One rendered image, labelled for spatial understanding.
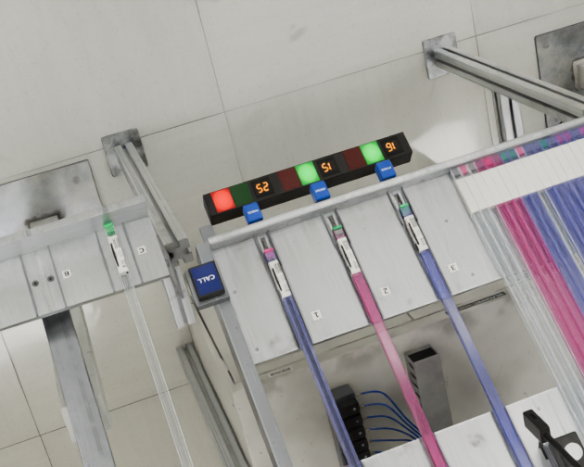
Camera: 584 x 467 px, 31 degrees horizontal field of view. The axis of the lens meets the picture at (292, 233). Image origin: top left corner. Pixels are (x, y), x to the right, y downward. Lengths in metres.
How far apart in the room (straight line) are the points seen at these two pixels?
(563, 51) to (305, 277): 1.17
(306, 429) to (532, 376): 0.44
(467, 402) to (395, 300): 0.46
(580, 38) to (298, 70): 0.68
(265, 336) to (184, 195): 0.84
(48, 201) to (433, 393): 0.91
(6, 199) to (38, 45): 0.33
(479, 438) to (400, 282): 0.26
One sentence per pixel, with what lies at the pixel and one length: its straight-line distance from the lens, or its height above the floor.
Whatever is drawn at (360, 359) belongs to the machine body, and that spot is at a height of 0.62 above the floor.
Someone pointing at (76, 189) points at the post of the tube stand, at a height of 0.01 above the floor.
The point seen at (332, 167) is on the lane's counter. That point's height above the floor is 0.66.
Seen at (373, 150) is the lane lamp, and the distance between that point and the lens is 1.67.
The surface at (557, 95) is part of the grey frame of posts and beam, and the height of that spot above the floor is 0.54.
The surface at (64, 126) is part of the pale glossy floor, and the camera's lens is 2.22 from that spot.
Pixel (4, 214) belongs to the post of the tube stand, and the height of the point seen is 0.01.
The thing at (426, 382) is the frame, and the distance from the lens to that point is 1.85.
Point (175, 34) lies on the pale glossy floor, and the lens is 2.22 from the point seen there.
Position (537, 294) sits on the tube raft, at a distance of 1.58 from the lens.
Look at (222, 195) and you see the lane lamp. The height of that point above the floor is 0.65.
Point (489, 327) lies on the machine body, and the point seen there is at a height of 0.62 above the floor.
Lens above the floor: 2.16
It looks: 65 degrees down
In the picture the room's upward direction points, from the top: 139 degrees clockwise
